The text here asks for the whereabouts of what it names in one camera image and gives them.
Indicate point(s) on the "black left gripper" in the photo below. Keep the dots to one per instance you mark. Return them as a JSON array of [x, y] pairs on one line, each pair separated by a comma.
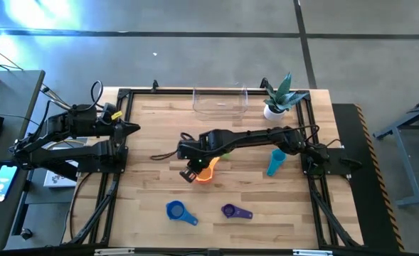
[[107, 124]]

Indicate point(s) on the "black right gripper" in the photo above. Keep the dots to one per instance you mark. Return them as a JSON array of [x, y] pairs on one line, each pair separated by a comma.
[[195, 149]]

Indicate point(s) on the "green measuring cup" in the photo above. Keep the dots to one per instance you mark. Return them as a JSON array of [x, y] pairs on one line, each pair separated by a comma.
[[226, 155]]

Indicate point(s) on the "orange measuring cup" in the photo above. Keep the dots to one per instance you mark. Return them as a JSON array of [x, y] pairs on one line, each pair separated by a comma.
[[203, 180]]

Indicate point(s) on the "blue measuring cup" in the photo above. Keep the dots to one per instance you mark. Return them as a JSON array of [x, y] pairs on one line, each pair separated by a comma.
[[175, 210]]

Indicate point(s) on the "purple measuring cup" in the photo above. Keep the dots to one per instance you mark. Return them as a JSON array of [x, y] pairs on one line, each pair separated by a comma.
[[230, 211]]

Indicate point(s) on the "teal measuring cup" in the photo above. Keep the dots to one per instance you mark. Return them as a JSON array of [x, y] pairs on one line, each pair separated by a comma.
[[275, 163]]

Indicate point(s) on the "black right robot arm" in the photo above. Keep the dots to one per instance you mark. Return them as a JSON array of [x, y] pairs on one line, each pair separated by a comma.
[[252, 137]]

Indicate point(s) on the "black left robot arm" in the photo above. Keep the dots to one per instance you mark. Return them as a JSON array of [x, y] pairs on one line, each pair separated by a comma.
[[70, 153]]

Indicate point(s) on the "clear plastic basket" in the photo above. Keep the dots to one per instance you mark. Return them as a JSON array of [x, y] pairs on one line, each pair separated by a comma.
[[202, 106]]

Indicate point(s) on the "yellow tag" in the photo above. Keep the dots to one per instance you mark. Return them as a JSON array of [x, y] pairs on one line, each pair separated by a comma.
[[116, 114]]

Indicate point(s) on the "green plant in white pot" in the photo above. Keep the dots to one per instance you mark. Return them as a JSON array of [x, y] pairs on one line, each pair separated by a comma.
[[274, 113]]

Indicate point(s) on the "white paper sheet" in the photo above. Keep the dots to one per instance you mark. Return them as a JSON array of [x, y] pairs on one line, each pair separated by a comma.
[[56, 179]]

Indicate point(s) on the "smartphone with blue screen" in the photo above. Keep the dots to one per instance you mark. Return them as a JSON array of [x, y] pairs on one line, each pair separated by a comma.
[[2, 183]]

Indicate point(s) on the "black caster wheel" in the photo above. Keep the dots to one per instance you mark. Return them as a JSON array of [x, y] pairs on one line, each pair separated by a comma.
[[26, 233]]

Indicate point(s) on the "black mat with hazard stripe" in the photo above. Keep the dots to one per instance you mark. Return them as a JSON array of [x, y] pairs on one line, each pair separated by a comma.
[[365, 213]]

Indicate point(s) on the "black frame clamp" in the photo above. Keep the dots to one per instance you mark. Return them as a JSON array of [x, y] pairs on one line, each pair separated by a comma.
[[264, 83], [154, 86]]

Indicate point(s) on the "black metal table frame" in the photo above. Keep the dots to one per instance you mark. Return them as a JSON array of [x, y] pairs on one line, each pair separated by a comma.
[[173, 92]]

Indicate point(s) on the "silver bracket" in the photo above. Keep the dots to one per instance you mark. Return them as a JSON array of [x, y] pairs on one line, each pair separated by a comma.
[[114, 251], [312, 252]]

